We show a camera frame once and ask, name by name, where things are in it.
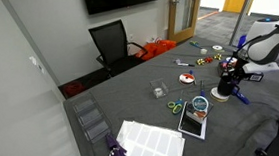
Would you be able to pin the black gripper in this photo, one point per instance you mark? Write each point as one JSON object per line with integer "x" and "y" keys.
{"x": 240, "y": 67}

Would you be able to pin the black mug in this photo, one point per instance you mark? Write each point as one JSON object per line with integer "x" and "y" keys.
{"x": 225, "y": 87}

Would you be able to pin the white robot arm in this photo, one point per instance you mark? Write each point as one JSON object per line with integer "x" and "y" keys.
{"x": 271, "y": 47}

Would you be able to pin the pink item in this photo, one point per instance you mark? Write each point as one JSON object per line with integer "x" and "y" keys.
{"x": 224, "y": 65}

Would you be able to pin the blue capped marker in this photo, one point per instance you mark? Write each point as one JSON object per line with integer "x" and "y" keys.
{"x": 242, "y": 97}

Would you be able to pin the gold gift bow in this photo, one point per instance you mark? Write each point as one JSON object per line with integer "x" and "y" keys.
{"x": 217, "y": 56}
{"x": 200, "y": 61}

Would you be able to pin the red gift bow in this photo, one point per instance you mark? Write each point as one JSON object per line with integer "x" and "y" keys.
{"x": 208, "y": 60}

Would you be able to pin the blue pen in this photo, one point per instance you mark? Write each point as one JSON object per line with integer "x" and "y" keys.
{"x": 202, "y": 91}
{"x": 191, "y": 72}

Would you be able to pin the white spool yellow ribbon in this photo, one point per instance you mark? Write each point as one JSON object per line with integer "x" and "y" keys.
{"x": 217, "y": 47}

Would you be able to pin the orange and white ribbon spool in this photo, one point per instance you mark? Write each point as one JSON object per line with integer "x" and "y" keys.
{"x": 186, "y": 79}

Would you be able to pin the grey tablecloth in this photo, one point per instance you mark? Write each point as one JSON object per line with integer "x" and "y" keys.
{"x": 237, "y": 127}

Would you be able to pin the black marker white cap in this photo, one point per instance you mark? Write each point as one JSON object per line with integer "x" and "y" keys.
{"x": 187, "y": 64}

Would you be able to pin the clear box with supplies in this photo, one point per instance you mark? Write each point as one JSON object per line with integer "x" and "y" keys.
{"x": 197, "y": 114}

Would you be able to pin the green and blue scissors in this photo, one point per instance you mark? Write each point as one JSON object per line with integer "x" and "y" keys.
{"x": 180, "y": 102}
{"x": 195, "y": 44}

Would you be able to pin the small clear purple cap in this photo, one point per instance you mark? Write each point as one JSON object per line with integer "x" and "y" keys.
{"x": 177, "y": 61}

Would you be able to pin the white tablet black screen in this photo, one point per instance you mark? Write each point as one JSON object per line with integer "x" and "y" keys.
{"x": 190, "y": 125}

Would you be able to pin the clear plastic cube box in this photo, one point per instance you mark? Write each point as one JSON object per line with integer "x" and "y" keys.
{"x": 159, "y": 92}

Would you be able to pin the orange bag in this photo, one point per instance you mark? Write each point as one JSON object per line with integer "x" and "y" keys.
{"x": 157, "y": 48}

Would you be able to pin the wooden door with glass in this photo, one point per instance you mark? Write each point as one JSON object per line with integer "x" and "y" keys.
{"x": 171, "y": 18}

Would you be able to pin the black office chair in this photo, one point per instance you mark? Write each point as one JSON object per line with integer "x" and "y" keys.
{"x": 109, "y": 40}

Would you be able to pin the clear organizer tray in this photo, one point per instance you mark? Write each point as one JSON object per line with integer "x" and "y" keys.
{"x": 92, "y": 120}

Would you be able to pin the grey metal partition post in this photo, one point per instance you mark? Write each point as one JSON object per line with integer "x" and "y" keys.
{"x": 245, "y": 12}

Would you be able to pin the white wall outlet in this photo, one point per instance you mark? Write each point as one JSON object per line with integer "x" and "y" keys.
{"x": 150, "y": 39}

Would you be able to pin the white wall thermostat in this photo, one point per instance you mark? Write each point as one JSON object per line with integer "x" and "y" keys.
{"x": 32, "y": 60}

